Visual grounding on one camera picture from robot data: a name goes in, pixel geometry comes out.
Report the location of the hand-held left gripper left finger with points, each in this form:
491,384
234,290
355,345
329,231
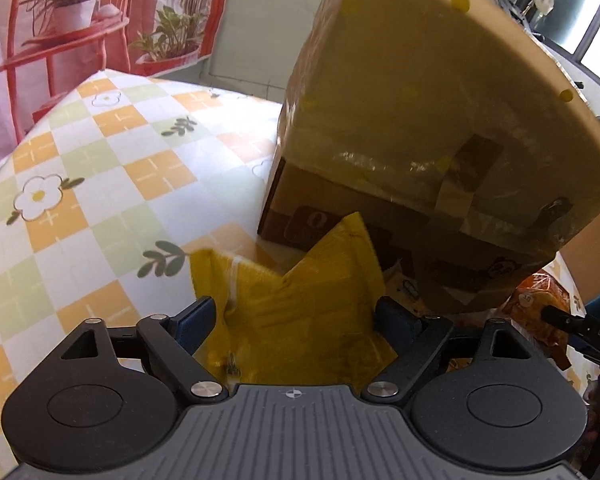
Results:
196,321

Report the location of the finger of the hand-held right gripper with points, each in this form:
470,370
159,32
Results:
562,317
587,352

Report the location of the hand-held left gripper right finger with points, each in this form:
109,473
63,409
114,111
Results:
392,317

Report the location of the orange snack packet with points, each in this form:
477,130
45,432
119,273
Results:
530,305

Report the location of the yellow snack packet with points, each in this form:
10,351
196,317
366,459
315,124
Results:
300,310

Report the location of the paper-covered cardboard box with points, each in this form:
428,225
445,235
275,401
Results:
405,85

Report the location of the tan flat panel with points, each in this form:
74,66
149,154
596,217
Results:
597,220

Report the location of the window with dark frame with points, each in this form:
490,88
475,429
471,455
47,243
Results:
580,0

